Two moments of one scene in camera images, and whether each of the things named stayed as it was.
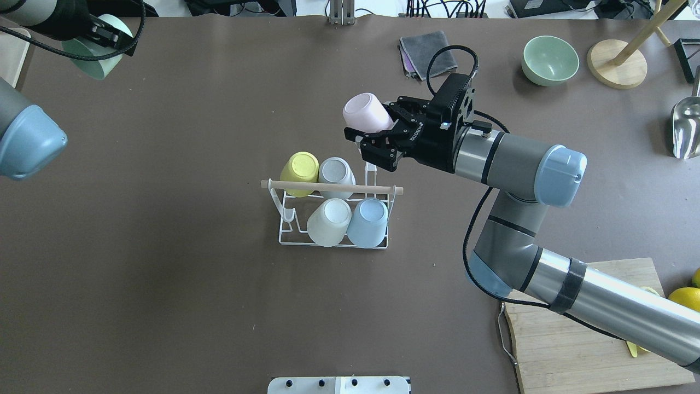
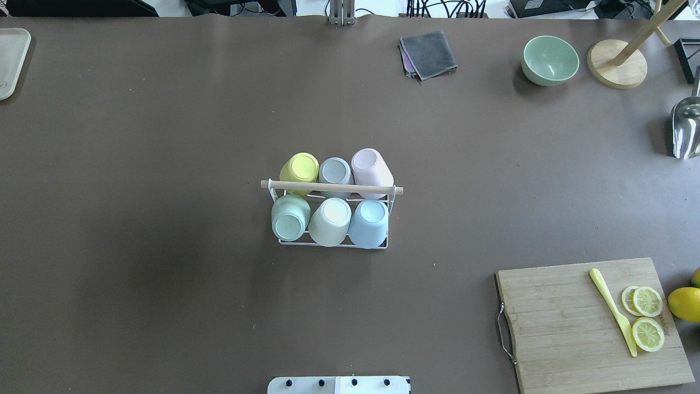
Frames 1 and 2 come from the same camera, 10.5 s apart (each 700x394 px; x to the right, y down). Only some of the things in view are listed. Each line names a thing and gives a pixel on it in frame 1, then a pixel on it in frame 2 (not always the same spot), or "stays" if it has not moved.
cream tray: [13, 51] stays
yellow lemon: [688, 296] stays
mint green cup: [99, 69] to [290, 214]
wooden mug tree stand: [620, 64] stays
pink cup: [365, 112] to [369, 168]
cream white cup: [329, 222] stays
